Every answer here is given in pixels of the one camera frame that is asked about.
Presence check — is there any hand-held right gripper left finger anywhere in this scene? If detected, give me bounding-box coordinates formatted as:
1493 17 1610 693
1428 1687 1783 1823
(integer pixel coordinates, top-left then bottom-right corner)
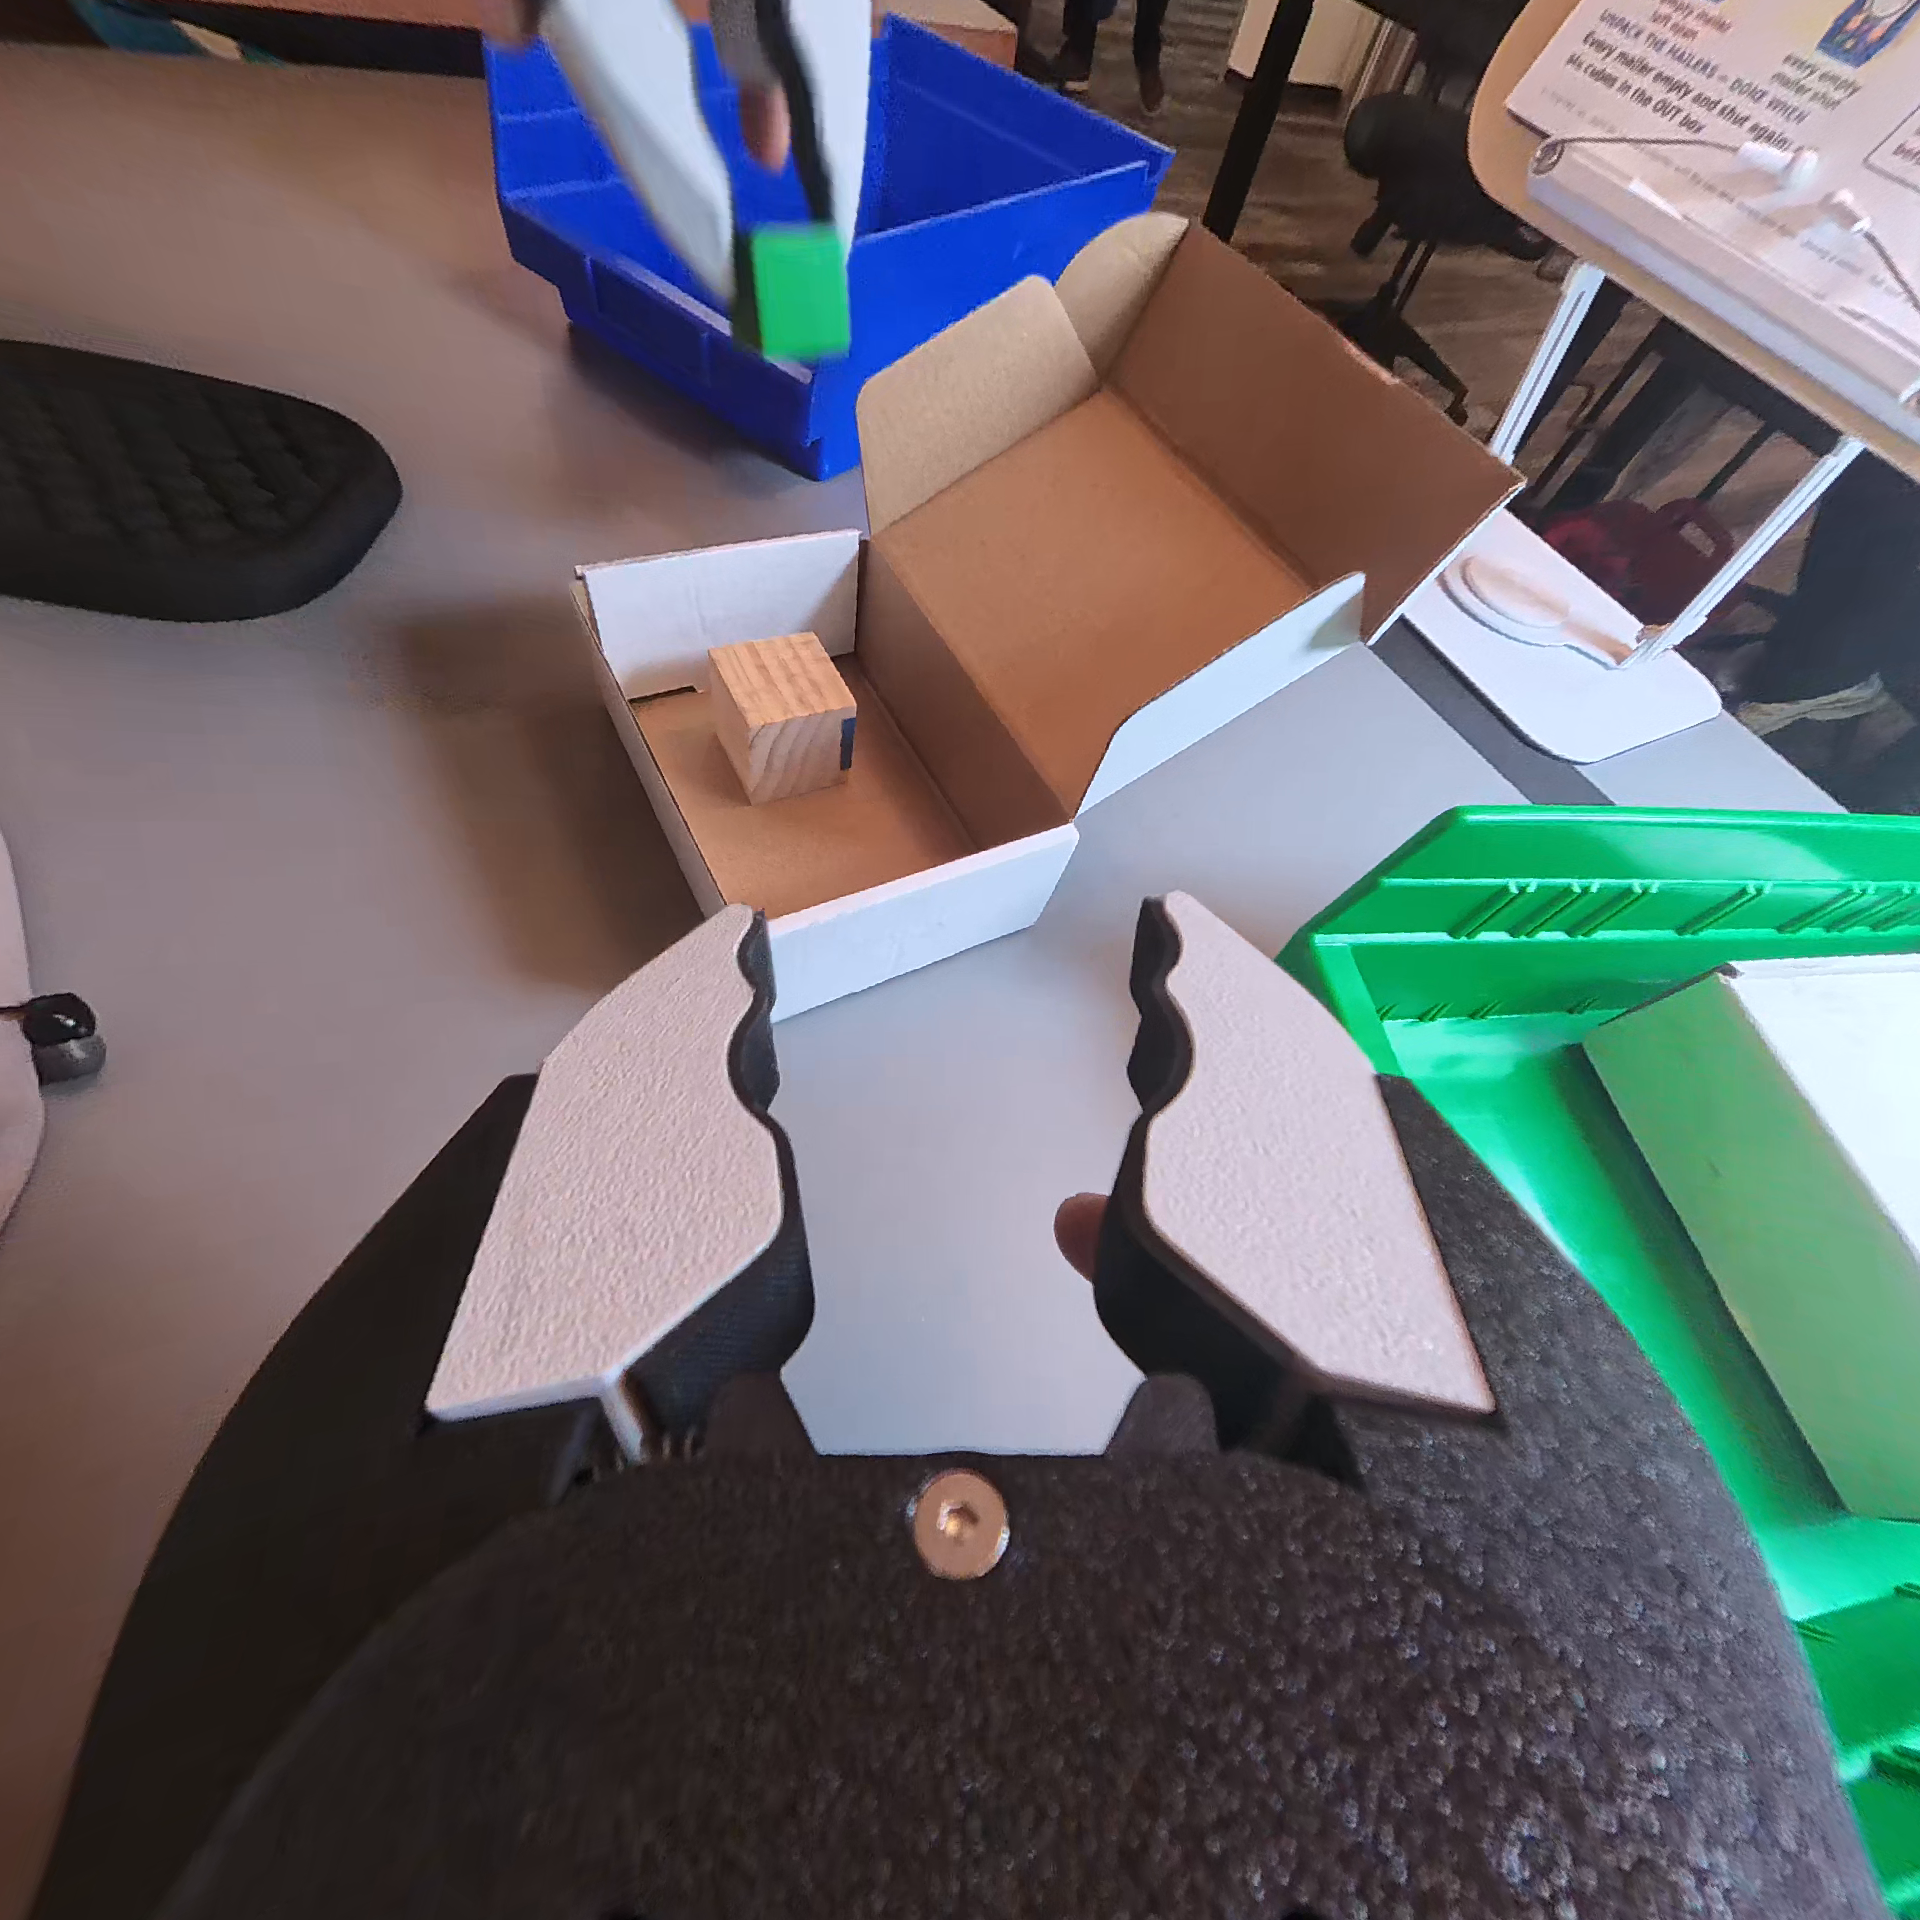
425 903 819 1454

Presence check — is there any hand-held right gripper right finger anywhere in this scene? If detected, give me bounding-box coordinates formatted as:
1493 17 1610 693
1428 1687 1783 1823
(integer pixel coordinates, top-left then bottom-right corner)
1089 891 1497 1486

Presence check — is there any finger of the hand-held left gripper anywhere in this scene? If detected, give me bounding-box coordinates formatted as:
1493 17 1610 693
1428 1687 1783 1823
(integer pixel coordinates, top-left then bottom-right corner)
754 0 876 247
531 0 745 316

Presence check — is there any blue plastic bin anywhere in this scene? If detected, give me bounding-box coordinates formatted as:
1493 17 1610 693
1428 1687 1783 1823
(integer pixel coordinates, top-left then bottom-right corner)
483 17 1174 483

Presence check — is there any green cube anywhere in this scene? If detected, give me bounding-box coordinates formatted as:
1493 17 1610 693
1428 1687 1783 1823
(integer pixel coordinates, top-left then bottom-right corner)
733 225 854 363

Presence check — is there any green plastic bin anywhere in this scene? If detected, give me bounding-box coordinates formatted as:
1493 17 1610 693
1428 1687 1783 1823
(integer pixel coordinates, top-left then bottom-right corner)
1272 807 1920 1920

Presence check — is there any wooden cube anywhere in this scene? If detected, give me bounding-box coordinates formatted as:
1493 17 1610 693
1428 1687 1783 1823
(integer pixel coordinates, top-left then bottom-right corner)
709 630 857 804

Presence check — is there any white cardboard box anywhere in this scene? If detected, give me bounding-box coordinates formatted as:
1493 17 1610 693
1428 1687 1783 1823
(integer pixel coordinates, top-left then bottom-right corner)
571 209 1529 1023

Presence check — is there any closed white box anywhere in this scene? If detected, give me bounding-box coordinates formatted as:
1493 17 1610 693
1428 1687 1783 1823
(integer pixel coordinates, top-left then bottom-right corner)
1579 961 1920 1524

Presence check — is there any black table leg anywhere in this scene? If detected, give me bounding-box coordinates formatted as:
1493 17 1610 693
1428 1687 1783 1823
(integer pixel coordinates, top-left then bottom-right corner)
1197 0 1322 242

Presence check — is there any white document stand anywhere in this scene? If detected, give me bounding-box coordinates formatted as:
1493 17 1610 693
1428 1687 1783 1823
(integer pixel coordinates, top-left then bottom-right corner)
1400 127 1920 766

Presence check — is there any black office chair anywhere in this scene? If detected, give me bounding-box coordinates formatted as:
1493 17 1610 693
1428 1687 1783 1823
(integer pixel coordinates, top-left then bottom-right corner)
1342 90 1562 422

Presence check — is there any black honeycomb wrist rest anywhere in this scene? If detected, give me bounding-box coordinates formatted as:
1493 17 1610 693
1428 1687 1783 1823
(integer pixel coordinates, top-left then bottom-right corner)
0 335 404 622

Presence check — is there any red bag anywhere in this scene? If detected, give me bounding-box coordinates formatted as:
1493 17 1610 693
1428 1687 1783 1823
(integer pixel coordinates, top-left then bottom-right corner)
1541 498 1729 632

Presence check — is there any printed instruction sheet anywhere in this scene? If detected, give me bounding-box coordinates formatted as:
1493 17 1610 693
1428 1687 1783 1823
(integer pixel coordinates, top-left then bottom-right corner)
1506 0 1920 247

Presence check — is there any black cord toggle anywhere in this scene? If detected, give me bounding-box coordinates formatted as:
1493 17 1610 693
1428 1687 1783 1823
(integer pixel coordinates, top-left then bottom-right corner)
27 989 111 1087

